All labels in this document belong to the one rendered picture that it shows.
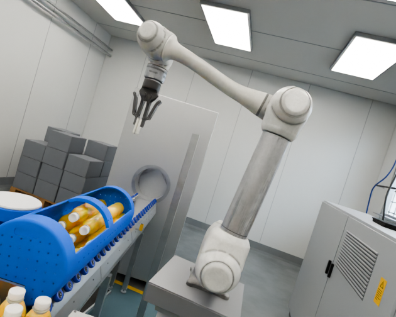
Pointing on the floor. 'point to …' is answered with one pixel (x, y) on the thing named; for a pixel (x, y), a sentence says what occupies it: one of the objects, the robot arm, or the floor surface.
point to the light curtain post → (170, 218)
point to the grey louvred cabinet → (352, 268)
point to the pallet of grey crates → (62, 166)
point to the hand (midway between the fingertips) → (137, 126)
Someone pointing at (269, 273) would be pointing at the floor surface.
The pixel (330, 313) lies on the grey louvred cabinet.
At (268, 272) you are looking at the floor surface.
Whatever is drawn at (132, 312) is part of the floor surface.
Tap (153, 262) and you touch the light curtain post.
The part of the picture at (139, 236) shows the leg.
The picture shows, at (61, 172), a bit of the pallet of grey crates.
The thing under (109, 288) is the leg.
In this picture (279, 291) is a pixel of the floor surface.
